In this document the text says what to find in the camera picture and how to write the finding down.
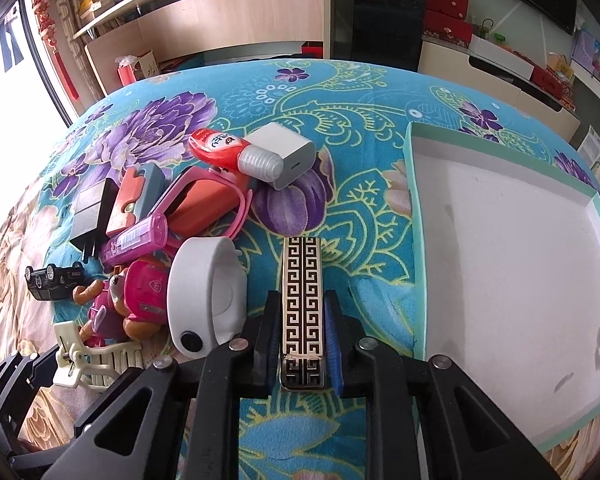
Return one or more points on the white cube charger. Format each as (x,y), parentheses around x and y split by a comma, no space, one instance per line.
(297,151)

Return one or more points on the white flat box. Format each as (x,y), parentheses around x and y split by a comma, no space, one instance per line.
(501,57)

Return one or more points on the wooden curved counter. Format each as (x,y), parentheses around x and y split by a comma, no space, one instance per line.
(226,29)

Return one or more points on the black toy car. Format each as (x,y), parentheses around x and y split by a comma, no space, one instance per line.
(53,282)

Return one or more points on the pink puppy toy figure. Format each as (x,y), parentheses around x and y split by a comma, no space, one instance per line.
(129,305)

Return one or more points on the red glue tube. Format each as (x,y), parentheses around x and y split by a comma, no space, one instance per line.
(233,153)

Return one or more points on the red gift box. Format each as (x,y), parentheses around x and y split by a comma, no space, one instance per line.
(448,29)

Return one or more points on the black gold patterned lighter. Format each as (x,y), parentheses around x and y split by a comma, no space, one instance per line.
(302,353)

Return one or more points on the white tv cabinet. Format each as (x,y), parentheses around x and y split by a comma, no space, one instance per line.
(457,65)

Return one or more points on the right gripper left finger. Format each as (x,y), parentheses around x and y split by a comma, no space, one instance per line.
(263,333)

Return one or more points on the cream plastic plug clip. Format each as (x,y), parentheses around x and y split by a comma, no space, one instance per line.
(92,368)

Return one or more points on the teal white shallow tray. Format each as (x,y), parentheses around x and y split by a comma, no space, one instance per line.
(510,254)

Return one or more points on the black water dispenser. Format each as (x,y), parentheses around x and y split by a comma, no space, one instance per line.
(388,32)

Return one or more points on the black power adapter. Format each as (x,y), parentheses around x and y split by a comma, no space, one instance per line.
(93,210)

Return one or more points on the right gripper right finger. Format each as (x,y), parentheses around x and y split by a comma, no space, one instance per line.
(345,363)

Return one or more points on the white round device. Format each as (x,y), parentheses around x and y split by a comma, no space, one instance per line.
(206,297)

